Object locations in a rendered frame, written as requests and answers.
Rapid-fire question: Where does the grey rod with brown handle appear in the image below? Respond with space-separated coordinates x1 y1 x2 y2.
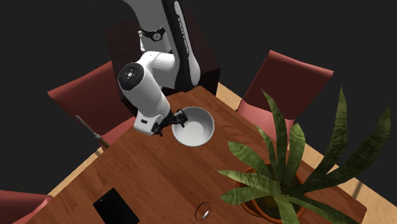
75 115 111 150

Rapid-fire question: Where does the brown wooden table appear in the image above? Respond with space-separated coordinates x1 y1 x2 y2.
26 85 368 224

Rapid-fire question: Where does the green plant in terracotta pot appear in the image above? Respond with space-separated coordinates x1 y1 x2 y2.
216 85 392 224

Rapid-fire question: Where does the white bowl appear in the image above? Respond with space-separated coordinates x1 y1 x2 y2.
171 106 216 148

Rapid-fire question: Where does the black tablet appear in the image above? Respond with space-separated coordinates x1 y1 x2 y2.
93 187 141 224

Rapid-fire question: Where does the red chair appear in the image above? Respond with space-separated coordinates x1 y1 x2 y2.
0 189 54 224
46 60 138 150
236 50 335 144

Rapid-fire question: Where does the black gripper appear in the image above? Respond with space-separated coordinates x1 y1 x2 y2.
151 108 189 137

